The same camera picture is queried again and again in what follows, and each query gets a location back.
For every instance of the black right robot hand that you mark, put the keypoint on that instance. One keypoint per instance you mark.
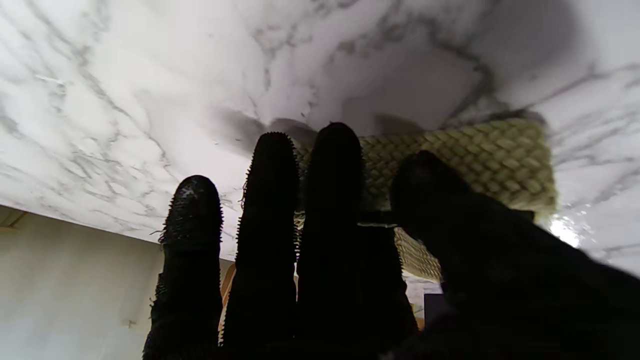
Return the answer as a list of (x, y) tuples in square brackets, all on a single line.
[(450, 280)]

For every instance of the beige woven belt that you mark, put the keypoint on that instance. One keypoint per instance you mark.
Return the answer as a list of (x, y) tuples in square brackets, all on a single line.
[(475, 160)]

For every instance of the black belt storage box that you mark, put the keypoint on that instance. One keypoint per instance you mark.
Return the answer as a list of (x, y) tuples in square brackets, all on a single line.
[(434, 307)]

